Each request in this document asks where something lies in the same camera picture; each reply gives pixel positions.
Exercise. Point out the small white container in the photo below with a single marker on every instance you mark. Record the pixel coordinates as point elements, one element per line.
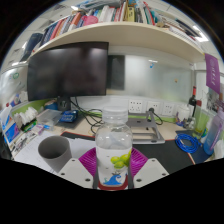
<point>183,113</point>

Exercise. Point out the purple hanging banner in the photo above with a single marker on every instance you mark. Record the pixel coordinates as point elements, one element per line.
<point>212,73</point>

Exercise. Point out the dark blue mouse pad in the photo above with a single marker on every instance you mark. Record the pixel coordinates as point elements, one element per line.
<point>201,156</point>

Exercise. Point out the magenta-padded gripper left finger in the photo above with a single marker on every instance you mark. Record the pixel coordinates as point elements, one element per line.
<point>71,171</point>

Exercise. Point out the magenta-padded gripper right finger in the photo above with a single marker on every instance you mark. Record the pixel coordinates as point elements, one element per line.
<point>151,170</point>

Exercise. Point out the grey cup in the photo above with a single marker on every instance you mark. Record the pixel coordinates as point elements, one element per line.
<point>55,160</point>

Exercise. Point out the blue tissue box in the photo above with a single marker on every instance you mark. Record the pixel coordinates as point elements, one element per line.
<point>11,131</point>

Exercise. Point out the dark wine bottle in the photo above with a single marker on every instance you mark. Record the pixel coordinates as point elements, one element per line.
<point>192,101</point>

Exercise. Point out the white wall sockets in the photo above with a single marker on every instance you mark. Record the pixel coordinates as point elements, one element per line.
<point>153,106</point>

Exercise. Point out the clear plastic water bottle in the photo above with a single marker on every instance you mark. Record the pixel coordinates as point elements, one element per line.
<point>113,143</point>

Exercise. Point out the black computer monitor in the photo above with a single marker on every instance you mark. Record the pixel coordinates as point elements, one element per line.
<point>66,71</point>

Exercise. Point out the pile of white tissues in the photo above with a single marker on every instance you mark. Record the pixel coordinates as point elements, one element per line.
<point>26,116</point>

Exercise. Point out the white paper with handwriting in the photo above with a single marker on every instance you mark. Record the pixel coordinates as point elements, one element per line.
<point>26,151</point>

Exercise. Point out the large blank white paper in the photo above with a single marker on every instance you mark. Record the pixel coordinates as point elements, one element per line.
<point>80,145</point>

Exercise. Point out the wooden shelf with books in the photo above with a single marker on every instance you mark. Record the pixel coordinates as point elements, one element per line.
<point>126,35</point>

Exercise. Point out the clear plastic box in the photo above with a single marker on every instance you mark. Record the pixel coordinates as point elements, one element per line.
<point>49,118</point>

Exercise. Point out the translucent purple drink bottle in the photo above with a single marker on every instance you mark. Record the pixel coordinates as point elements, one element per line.
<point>213,136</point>

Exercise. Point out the small blue electronic device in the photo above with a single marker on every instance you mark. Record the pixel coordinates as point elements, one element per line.
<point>69,116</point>

